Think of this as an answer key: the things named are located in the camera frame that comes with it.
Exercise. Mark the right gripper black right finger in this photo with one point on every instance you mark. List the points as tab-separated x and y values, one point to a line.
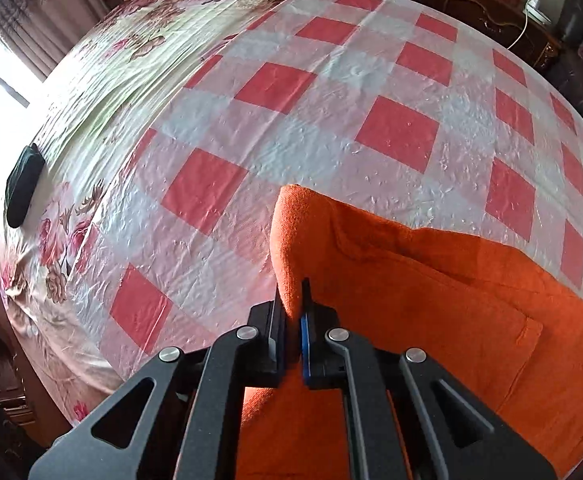
334	358

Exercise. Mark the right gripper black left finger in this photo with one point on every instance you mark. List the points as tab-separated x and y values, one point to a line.
214	383

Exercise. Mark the orange pants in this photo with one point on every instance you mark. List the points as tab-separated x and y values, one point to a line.
497	321

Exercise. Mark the floral pink bed sheet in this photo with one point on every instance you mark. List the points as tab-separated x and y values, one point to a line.
95	107

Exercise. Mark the pink checkered plastic tablecloth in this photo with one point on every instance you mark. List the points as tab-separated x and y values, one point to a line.
383	104

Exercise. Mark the dark green pouch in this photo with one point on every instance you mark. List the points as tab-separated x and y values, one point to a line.
21	184

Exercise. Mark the dark wooden nightstand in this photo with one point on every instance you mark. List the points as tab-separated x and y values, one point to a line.
509	26

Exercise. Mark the white device on nightstand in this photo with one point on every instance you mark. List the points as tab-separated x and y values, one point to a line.
533	11

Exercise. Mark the purple patterned curtain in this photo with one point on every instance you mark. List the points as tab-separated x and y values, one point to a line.
42	32

